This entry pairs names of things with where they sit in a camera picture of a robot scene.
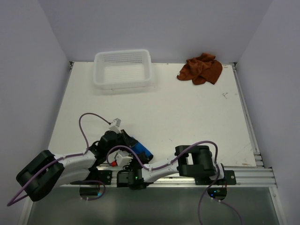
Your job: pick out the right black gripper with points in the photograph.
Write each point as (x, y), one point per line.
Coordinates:
(135, 159)

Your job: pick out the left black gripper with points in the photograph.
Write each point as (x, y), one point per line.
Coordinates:
(126, 138)

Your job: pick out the blue and grey towel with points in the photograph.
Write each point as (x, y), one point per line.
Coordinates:
(138, 148)

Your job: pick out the white plastic basket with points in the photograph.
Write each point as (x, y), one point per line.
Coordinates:
(122, 69)

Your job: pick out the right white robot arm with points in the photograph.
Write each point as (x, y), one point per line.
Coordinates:
(195, 162)

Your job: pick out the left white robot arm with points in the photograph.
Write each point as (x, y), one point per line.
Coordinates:
(47, 171)

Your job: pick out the brown towel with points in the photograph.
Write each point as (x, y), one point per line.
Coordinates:
(200, 70)

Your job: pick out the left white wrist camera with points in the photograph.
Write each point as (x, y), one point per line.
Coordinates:
(115, 126)

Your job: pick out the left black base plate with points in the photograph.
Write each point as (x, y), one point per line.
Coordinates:
(104, 176)

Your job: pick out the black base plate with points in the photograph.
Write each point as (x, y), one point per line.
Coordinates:
(228, 179)
(104, 176)

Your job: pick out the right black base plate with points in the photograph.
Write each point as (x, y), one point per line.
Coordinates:
(228, 179)

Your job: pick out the aluminium rail frame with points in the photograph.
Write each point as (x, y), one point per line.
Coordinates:
(144, 134)

